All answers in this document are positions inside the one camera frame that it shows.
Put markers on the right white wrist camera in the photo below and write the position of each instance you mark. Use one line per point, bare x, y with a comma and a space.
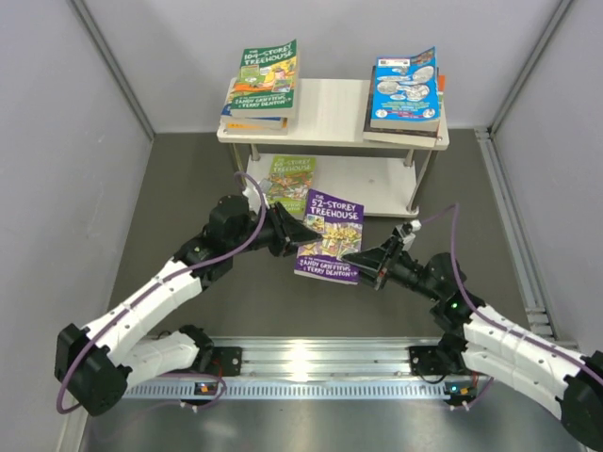
406, 233

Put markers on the aluminium mounting rail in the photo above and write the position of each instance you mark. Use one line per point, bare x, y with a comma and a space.
302, 359

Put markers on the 130-storey treehouse book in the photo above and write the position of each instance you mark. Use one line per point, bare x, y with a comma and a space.
255, 128

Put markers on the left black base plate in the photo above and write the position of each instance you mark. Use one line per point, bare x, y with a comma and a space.
222, 362

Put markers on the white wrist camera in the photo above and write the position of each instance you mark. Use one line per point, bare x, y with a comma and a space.
406, 233
255, 193

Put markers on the green 104-storey treehouse book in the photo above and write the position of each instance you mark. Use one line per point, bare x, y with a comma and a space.
267, 82

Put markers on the purple cartoon book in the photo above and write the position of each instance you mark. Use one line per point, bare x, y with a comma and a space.
340, 224

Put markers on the lime green cartoon book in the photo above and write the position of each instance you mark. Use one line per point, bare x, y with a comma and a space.
289, 180

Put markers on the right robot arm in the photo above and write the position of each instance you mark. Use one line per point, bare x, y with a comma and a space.
479, 339

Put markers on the dark tale of cities book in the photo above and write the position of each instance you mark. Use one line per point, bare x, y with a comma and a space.
372, 133

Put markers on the blue 91-storey treehouse book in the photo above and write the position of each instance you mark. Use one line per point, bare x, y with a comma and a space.
226, 114

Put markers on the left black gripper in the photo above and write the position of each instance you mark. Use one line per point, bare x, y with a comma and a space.
287, 232

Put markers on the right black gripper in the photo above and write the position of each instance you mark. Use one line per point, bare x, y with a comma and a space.
379, 263

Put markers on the light blue storey treehouse book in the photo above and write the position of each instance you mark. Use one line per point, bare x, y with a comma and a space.
405, 93

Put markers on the white two-tier wooden shelf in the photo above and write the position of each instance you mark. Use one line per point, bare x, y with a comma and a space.
386, 178

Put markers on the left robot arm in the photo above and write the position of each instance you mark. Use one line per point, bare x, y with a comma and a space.
97, 363

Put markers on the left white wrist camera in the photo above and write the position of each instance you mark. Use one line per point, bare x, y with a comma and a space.
255, 193

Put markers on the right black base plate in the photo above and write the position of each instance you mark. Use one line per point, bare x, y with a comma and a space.
435, 362

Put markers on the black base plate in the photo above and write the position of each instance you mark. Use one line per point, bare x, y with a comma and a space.
222, 362
435, 362

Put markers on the slotted grey cable duct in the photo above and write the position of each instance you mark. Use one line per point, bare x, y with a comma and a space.
174, 389

